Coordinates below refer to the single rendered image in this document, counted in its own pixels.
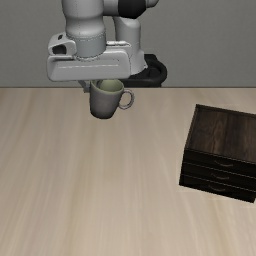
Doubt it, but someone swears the grey-green mug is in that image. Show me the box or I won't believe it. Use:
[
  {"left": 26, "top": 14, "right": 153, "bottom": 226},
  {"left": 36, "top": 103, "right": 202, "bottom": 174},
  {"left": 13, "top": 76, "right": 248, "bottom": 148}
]
[{"left": 89, "top": 79, "right": 136, "bottom": 120}]

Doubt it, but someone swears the dark wooden cabinet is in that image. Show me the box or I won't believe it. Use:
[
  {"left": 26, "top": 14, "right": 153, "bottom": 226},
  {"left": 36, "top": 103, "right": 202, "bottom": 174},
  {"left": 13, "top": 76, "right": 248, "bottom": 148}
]
[{"left": 178, "top": 103, "right": 256, "bottom": 204}]

